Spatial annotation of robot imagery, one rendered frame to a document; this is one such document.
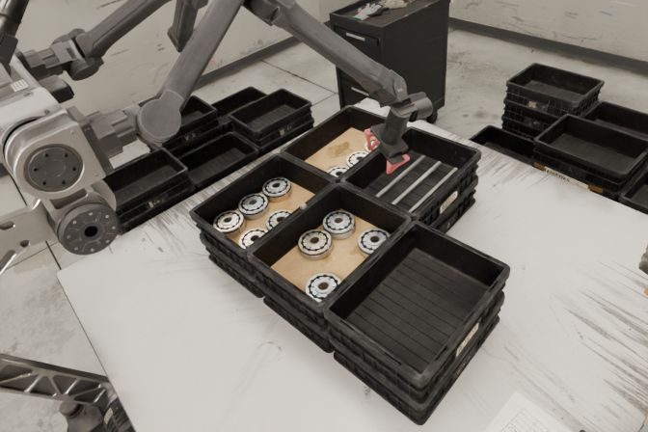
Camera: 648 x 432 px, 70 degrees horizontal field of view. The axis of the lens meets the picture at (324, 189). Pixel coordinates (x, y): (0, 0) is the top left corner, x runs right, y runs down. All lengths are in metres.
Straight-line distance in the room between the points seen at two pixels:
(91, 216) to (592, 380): 1.31
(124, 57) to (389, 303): 3.41
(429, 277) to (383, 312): 0.18
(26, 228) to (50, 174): 0.46
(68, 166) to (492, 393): 1.09
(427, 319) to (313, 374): 0.34
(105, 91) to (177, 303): 2.91
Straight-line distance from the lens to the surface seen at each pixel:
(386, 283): 1.34
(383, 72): 1.20
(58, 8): 4.07
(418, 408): 1.18
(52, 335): 2.81
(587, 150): 2.50
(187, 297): 1.62
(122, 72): 4.29
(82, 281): 1.87
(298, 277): 1.38
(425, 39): 3.06
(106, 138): 0.94
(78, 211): 1.26
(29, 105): 1.00
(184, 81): 0.99
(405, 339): 1.23
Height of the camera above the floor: 1.88
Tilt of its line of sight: 39 degrees down
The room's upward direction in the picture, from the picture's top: 9 degrees counter-clockwise
